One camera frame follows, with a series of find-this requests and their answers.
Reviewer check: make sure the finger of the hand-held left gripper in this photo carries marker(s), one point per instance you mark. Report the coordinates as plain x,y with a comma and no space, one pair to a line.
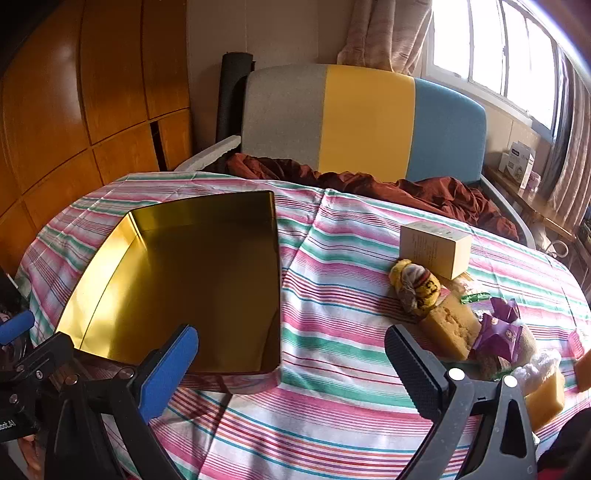
16,326

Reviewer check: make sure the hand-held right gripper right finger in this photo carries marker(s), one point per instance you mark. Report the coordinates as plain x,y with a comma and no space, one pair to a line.
411,369

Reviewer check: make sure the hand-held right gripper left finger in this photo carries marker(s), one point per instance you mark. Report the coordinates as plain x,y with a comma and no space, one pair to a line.
171,369

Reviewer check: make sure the yellow sponge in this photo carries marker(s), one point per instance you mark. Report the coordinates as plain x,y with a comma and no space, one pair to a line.
547,401
452,330

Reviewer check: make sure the yellow knitted doll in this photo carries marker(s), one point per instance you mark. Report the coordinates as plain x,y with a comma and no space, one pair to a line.
418,286

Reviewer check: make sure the purple snack packet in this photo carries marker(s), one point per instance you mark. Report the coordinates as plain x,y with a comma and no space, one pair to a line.
496,341
505,310

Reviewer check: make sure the gold metal tin box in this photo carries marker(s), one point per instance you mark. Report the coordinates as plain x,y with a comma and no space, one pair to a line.
194,277

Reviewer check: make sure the beige plush toy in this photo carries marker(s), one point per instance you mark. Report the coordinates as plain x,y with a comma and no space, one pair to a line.
528,344

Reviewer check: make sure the white cardboard box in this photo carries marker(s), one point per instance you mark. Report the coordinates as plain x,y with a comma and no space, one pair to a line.
431,249

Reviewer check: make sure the white plastic bag ball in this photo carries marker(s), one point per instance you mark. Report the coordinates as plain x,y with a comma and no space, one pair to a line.
538,369

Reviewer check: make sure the striped bed sheet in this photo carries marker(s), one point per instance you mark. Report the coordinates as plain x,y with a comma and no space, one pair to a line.
341,323

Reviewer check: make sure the clear wrapped snack bar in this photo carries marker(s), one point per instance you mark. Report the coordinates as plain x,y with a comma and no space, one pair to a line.
464,284

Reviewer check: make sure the small pink packet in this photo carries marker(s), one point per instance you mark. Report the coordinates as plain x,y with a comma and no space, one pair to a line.
576,344

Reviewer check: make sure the dark cloth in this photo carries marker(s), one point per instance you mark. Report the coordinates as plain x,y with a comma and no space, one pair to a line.
568,452

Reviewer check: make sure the rust brown cloth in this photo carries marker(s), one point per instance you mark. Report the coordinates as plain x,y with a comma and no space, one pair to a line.
351,184

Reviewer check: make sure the wooden desk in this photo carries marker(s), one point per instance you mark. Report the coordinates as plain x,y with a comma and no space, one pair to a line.
535,203

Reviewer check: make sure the white foam piece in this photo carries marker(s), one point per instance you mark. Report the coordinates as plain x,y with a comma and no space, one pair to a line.
207,154

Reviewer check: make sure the small pink container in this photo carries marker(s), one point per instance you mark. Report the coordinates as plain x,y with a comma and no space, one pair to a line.
535,181

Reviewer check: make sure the wooden wardrobe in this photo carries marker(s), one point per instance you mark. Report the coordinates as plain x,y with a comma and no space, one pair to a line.
83,101

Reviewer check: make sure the white carton with blue label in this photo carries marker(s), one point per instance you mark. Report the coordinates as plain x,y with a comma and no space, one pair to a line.
525,164

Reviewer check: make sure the grey yellow blue headboard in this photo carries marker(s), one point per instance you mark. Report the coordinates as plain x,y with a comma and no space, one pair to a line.
364,120

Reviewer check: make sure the beige patterned curtain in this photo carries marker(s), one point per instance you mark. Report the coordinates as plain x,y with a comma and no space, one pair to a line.
383,32
572,152

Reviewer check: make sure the black foam roll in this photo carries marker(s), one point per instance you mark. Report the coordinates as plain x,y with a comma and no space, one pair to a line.
231,92

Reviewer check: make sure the window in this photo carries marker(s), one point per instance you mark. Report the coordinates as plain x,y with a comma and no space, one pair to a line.
503,46

